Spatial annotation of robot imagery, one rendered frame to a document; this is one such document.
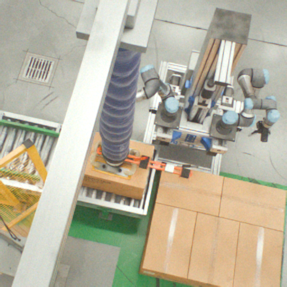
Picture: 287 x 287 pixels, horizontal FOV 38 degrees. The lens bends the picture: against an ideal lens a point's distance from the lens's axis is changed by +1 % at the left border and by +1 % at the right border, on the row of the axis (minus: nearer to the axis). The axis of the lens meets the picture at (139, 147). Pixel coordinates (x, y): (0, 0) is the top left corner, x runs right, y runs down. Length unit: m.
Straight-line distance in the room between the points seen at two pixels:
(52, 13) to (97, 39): 4.02
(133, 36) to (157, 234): 2.40
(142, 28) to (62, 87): 3.23
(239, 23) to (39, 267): 2.22
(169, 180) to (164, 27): 2.23
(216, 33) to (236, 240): 1.93
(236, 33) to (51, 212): 2.02
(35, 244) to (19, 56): 4.11
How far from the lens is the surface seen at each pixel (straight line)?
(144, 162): 3.43
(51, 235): 1.31
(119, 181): 3.52
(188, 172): 3.44
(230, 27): 3.00
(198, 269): 3.88
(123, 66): 2.03
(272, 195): 4.19
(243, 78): 3.25
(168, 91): 3.50
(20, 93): 5.02
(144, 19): 1.85
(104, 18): 1.62
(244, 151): 4.86
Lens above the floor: 4.33
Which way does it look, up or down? 69 degrees down
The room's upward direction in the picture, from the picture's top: 10 degrees clockwise
